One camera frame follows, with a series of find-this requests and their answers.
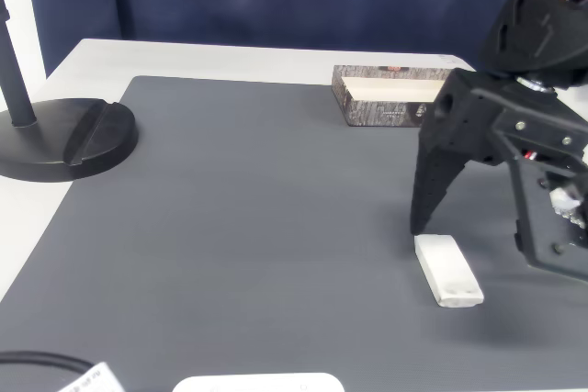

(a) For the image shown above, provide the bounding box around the thin black cable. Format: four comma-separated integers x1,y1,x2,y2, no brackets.
0,350,91,377

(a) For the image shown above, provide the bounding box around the dark patterned cardboard tray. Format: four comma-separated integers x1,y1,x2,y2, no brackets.
331,64,460,129

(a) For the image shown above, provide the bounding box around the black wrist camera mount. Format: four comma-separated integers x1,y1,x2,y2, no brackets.
491,109,588,283

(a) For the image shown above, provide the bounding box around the grey table mat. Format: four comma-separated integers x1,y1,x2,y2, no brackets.
0,74,588,392

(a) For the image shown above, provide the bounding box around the white printed label tag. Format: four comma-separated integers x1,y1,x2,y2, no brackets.
57,361,125,392

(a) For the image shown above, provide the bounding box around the white rectangular block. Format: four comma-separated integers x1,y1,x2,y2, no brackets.
413,233,485,309

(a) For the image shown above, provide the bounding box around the flat white device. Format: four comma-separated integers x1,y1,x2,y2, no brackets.
172,372,345,392

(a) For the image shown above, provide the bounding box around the black round stand base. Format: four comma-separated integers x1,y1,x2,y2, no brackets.
0,0,140,184

